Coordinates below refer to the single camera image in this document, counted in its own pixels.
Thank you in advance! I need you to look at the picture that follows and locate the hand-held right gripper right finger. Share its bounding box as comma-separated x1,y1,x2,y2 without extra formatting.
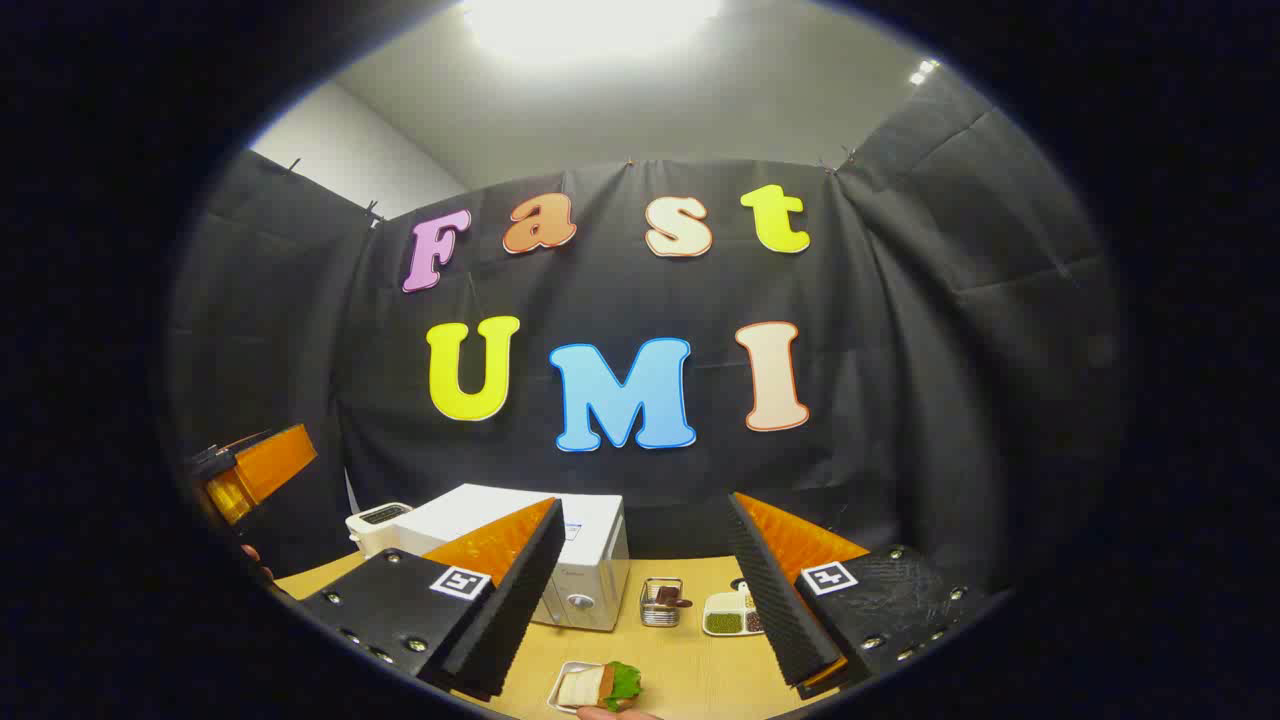
727,491,991,701

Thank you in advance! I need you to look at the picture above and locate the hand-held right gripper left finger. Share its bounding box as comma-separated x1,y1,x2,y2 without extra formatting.
300,497,567,701

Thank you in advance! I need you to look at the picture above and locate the white microwave oven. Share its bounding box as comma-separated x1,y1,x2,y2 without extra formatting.
392,484,631,633

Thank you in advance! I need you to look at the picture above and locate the sandwich with lettuce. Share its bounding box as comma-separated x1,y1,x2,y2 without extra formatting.
557,661,643,713

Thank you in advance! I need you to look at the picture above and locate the white divided dish with beans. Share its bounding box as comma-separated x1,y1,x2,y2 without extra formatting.
702,582,766,638

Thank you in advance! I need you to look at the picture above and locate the small white rectangular plate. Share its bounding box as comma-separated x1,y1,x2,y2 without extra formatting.
548,660,641,715

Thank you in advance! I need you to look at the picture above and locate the white toaster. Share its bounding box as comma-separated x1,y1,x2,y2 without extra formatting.
346,502,413,559

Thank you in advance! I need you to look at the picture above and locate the black backdrop cloth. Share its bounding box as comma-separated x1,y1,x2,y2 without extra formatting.
165,70,1131,601

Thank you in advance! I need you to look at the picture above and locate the large ceiling light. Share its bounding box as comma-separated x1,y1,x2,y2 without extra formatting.
460,0,723,63

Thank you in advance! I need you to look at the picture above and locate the metal wire basket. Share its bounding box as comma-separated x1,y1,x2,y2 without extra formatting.
640,577,685,629

